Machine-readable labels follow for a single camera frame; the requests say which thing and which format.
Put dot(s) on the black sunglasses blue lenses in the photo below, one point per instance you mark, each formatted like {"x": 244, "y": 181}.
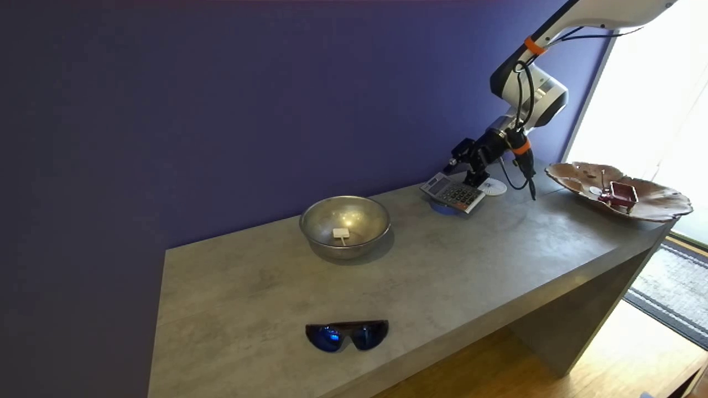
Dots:
{"x": 328, "y": 337}

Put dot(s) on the brown wooden burl tray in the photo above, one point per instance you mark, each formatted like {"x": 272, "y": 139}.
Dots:
{"x": 581, "y": 178}

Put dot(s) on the grey pocket calculator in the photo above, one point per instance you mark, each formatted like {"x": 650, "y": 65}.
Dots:
{"x": 453, "y": 193}

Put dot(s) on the round metal bowl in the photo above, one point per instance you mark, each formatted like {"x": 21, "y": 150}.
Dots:
{"x": 355, "y": 216}

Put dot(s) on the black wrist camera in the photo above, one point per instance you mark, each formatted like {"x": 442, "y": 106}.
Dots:
{"x": 464, "y": 149}

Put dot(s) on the grey concrete-look cabinet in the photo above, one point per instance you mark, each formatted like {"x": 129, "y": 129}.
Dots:
{"x": 471, "y": 273}

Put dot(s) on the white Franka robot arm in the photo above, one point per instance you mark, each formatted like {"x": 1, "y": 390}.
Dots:
{"x": 545, "y": 90}

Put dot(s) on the grey floor mat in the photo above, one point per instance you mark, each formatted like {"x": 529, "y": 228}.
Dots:
{"x": 670, "y": 288}

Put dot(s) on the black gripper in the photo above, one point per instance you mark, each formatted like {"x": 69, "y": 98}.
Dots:
{"x": 491, "y": 149}

